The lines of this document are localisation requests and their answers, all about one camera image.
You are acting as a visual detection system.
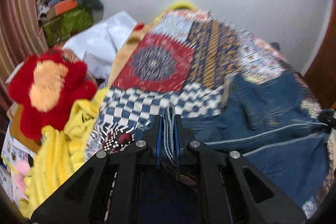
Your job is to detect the blue denim jacket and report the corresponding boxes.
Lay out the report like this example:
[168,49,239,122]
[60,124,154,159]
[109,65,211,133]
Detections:
[182,71,330,206]

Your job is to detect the yellow fleece blanket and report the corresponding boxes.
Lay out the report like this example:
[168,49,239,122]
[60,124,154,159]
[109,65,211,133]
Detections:
[19,88,108,218]

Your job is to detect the pink soft toy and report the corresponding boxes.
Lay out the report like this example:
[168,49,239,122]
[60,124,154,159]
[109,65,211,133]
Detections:
[14,160,31,200]

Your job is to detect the red plush toy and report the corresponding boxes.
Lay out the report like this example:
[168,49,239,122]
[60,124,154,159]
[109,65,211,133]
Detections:
[8,48,97,141]

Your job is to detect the white plastic bag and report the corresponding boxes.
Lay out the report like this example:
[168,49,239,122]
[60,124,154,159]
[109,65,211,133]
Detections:
[63,11,137,79]

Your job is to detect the colourful patchwork bedspread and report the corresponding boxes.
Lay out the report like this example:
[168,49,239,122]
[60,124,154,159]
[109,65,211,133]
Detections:
[86,9,336,218]

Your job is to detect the striped brown curtain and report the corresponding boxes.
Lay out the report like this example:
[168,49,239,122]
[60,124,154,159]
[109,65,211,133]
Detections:
[1,0,47,133]

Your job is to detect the orange box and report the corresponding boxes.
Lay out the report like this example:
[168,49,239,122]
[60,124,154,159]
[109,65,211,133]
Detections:
[53,0,77,16]

